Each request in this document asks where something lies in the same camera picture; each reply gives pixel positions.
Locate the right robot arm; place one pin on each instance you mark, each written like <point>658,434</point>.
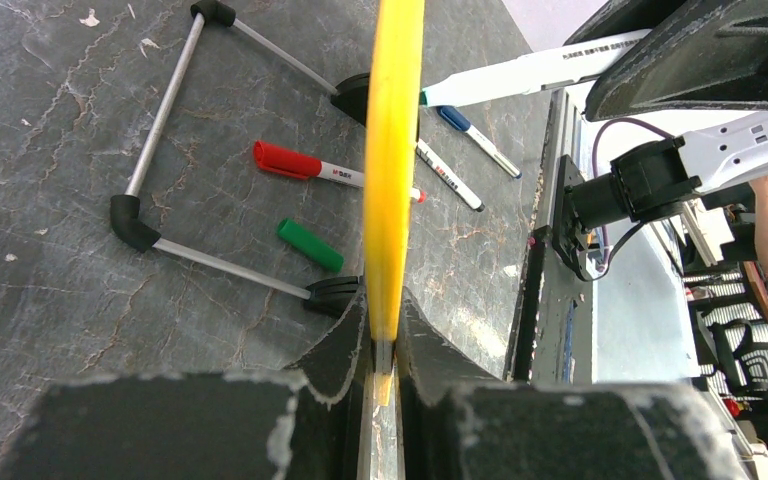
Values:
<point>651,181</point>

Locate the blue capped marker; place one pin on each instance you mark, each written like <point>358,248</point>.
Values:
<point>459,122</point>

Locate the red capped marker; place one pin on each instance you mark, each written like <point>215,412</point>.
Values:
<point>278,160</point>

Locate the green whiteboard marker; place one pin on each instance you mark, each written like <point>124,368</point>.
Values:
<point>531,73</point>

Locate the black office chair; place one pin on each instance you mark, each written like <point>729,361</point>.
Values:
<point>735,351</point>

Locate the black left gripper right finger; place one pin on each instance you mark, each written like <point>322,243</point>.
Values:
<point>429,366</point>

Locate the black capped marker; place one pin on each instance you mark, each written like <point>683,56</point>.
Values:
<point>447,174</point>

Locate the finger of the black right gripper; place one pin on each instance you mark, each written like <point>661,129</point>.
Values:
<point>620,16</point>
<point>707,55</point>

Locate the green marker cap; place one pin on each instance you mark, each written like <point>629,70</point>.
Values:
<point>310,245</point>

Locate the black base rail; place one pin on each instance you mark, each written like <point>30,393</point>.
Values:
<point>551,337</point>

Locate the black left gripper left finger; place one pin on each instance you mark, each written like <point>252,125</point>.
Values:
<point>325,442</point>

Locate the white board orange frame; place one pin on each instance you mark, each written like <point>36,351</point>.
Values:
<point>385,101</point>

